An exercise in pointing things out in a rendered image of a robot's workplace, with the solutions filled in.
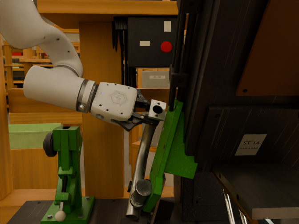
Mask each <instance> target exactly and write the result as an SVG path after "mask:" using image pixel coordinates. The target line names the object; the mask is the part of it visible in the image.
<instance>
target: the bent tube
mask: <svg viewBox="0 0 299 224"><path fill-rule="evenodd" d="M165 112H166V103H164V102H161V101H157V100H153V99H152V100H151V103H150V108H149V114H148V118H151V119H154V120H159V121H164V118H165ZM156 127H157V126H152V125H149V124H145V128H144V131H143V134H142V138H141V142H140V146H139V150H138V154H137V159H136V164H135V169H134V174H133V180H132V185H131V190H130V195H129V201H128V206H127V211H126V217H127V218H129V219H133V220H135V219H138V214H139V208H134V207H133V206H132V205H131V203H130V197H131V195H132V193H133V192H134V191H135V185H136V183H137V182H138V181H139V180H141V179H144V178H145V170H146V164H147V159H148V154H149V150H150V145H151V141H152V138H153V135H154V132H155V129H156Z"/></svg>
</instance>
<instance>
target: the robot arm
mask: <svg viewBox="0 0 299 224"><path fill-rule="evenodd" d="M0 33H1V35H2V36H3V37H4V39H5V40H6V41H7V42H8V43H9V44H10V45H11V46H13V47H15V48H17V49H28V48H31V47H34V46H38V47H39V48H41V49H42V50H43V51H44V52H45V54H46V55H47V56H48V58H49V59H50V61H51V62H52V64H53V68H44V67H40V66H36V65H35V66H32V67H31V68H30V69H29V71H28V72H27V74H26V77H25V80H24V85H23V91H24V95H25V97H26V98H28V99H32V100H36V101H39V102H43V103H47V104H51V105H55V106H58V107H62V108H67V109H70V110H74V111H78V112H82V113H86V114H87V113H88V112H89V113H90V114H91V115H92V116H94V117H96V118H98V119H100V120H103V121H105V122H108V123H111V124H114V125H118V126H122V127H123V128H124V129H125V130H126V131H128V132H129V131H131V130H132V129H133V128H134V127H135V126H137V125H139V124H142V123H145V124H149V125H152V126H158V124H159V122H160V121H159V120H154V119H151V118H148V114H145V116H144V115H142V114H139V113H136V112H133V109H134V107H137V108H145V111H147V112H149V110H150V102H148V100H147V99H145V98H144V96H143V95H142V94H141V91H140V89H135V88H133V87H129V86H125V85H121V84H114V83H106V82H100V84H97V85H96V82H95V81H92V80H88V79H84V78H82V77H83V66H82V63H81V60H80V58H79V56H78V54H77V52H76V50H75V48H74V46H73V44H72V42H71V41H70V39H69V38H68V37H67V36H66V35H65V34H64V33H63V32H62V31H61V30H59V29H58V28H56V27H54V26H52V25H50V24H48V23H46V22H45V21H44V20H43V19H42V17H41V16H40V14H39V12H38V10H37V8H36V6H35V4H34V2H33V0H0ZM130 121H131V122H130Z"/></svg>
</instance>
